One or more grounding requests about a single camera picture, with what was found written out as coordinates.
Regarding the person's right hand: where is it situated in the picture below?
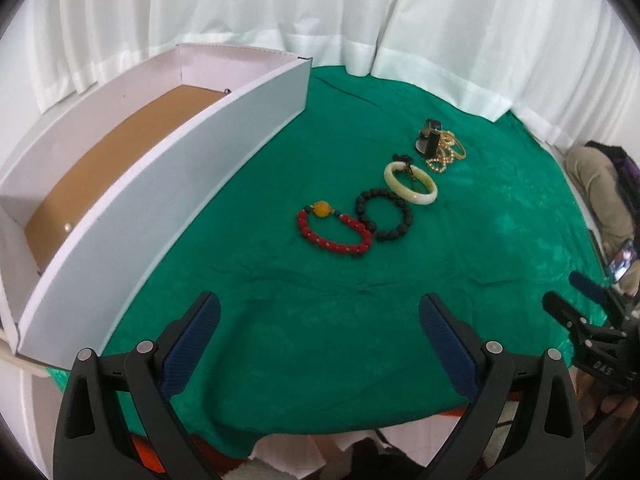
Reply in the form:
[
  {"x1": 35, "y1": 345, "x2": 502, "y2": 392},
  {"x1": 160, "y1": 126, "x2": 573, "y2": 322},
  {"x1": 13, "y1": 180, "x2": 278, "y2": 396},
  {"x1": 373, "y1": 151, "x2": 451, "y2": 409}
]
[{"x1": 572, "y1": 367, "x2": 637, "y2": 441}]

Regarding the black bead bracelet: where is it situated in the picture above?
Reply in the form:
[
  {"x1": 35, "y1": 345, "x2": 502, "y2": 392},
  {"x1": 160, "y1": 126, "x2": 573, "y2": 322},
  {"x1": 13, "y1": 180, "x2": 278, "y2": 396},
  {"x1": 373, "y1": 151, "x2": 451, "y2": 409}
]
[{"x1": 355, "y1": 187, "x2": 417, "y2": 239}]

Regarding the pale jade bangle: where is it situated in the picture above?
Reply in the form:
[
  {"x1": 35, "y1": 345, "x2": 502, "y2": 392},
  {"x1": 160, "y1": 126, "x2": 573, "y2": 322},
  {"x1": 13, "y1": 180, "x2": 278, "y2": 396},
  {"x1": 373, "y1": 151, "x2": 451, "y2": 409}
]
[{"x1": 383, "y1": 161, "x2": 439, "y2": 205}]

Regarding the red bead bracelet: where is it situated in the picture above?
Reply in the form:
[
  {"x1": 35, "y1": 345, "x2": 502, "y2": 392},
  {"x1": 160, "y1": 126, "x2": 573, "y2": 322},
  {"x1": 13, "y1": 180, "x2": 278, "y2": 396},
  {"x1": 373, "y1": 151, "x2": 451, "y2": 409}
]
[{"x1": 297, "y1": 200, "x2": 373, "y2": 255}]

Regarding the white fluffy cloth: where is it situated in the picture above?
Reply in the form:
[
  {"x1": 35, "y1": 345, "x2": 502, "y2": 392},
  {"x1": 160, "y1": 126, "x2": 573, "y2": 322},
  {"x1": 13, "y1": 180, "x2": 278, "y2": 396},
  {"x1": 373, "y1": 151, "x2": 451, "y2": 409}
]
[{"x1": 245, "y1": 430, "x2": 383, "y2": 480}]

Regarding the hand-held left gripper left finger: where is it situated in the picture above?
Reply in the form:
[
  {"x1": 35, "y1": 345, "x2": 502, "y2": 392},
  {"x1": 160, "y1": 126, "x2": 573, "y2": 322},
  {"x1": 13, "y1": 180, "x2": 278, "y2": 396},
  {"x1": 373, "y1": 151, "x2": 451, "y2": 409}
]
[{"x1": 52, "y1": 291, "x2": 223, "y2": 480}]

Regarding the small black clip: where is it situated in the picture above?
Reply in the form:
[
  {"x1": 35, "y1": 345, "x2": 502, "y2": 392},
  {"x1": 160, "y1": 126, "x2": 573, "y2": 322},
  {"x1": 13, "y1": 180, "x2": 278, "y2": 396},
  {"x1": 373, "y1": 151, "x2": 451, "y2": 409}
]
[{"x1": 392, "y1": 154, "x2": 422, "y2": 187}]

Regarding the green cloth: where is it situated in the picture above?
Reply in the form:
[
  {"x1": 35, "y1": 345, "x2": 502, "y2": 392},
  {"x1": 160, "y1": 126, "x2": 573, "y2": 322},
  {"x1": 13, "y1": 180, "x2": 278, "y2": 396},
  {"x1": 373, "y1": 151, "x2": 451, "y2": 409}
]
[{"x1": 45, "y1": 65, "x2": 618, "y2": 458}]

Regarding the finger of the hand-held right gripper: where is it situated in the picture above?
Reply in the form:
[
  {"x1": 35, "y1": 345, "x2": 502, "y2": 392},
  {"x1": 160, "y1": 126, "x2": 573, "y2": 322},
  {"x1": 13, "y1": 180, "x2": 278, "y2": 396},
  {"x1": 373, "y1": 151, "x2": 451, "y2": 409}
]
[
  {"x1": 570, "y1": 270, "x2": 630, "y2": 328},
  {"x1": 542, "y1": 290, "x2": 601, "y2": 356}
]

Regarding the gold necklace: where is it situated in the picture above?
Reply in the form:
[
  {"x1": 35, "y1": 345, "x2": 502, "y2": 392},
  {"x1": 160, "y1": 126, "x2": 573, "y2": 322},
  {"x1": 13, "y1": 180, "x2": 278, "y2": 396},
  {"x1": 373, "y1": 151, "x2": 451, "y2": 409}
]
[{"x1": 440, "y1": 130, "x2": 467, "y2": 161}]

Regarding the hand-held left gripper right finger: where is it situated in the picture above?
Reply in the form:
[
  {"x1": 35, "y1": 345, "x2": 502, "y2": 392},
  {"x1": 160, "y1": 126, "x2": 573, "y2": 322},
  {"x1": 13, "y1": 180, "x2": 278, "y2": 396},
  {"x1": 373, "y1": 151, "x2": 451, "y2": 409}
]
[{"x1": 419, "y1": 294, "x2": 586, "y2": 480}]

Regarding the black wristwatch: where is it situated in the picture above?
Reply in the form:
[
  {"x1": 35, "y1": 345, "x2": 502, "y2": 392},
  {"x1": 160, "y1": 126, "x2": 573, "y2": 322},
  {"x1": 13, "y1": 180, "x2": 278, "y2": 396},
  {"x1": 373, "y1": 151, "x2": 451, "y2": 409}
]
[{"x1": 416, "y1": 119, "x2": 445, "y2": 157}]

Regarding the white curtain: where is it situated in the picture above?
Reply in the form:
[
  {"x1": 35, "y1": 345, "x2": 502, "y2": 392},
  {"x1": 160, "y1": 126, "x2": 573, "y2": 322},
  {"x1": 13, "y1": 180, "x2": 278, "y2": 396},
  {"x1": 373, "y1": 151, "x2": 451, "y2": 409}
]
[{"x1": 0, "y1": 0, "x2": 640, "y2": 157}]

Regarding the white cardboard box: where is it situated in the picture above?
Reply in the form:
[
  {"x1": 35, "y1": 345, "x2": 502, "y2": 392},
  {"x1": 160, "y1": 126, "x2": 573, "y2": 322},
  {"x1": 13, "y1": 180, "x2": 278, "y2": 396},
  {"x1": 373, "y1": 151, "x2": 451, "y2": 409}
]
[{"x1": 0, "y1": 44, "x2": 312, "y2": 372}]

